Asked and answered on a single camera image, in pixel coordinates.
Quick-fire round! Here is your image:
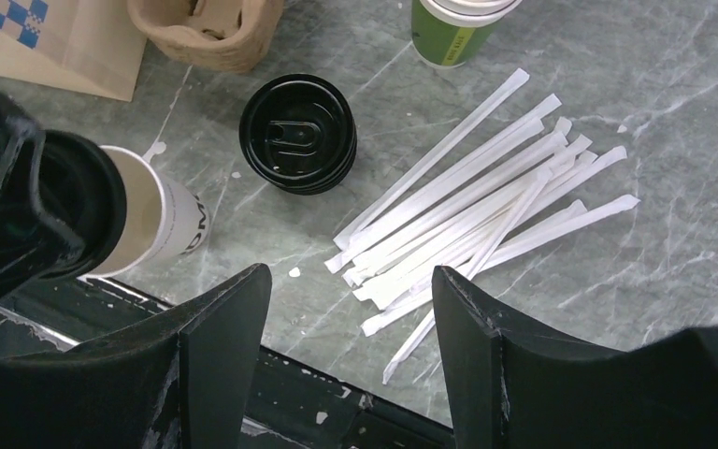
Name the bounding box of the cardboard cup carrier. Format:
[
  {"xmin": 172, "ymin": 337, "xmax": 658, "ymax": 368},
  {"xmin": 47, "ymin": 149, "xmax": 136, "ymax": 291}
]
[{"xmin": 127, "ymin": 0, "xmax": 284, "ymax": 73}]

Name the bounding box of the pile of wrapped straws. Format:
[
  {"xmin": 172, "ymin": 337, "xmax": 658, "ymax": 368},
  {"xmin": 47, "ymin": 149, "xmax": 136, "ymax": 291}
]
[{"xmin": 324, "ymin": 67, "xmax": 642, "ymax": 385}]

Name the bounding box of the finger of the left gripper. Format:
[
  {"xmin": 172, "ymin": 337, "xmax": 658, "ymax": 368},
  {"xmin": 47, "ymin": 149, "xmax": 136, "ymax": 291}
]
[{"xmin": 0, "ymin": 93, "xmax": 85, "ymax": 299}]

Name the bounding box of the stack of paper cups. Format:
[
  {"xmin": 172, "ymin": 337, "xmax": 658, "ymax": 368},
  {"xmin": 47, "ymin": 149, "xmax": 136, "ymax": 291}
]
[{"xmin": 410, "ymin": 0, "xmax": 521, "ymax": 67}]

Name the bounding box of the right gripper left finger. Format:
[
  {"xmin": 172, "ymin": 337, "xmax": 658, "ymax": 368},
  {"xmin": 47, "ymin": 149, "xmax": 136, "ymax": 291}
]
[{"xmin": 0, "ymin": 264, "xmax": 272, "ymax": 448}]

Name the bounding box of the stack of black lids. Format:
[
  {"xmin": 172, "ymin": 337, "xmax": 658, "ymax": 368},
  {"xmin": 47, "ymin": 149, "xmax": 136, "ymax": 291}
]
[{"xmin": 238, "ymin": 73, "xmax": 358, "ymax": 196}]

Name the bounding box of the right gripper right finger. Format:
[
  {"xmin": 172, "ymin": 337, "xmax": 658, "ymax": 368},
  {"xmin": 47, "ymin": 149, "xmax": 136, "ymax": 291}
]
[{"xmin": 432, "ymin": 267, "xmax": 718, "ymax": 448}]

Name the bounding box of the single white paper cup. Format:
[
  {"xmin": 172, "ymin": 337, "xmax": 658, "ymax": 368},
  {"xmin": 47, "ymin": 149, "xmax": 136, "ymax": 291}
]
[{"xmin": 84, "ymin": 145, "xmax": 211, "ymax": 278}]

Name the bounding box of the patterned paper bag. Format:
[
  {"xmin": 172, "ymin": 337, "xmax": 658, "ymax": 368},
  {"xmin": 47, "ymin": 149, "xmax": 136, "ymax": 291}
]
[{"xmin": 0, "ymin": 0, "xmax": 146, "ymax": 102}]

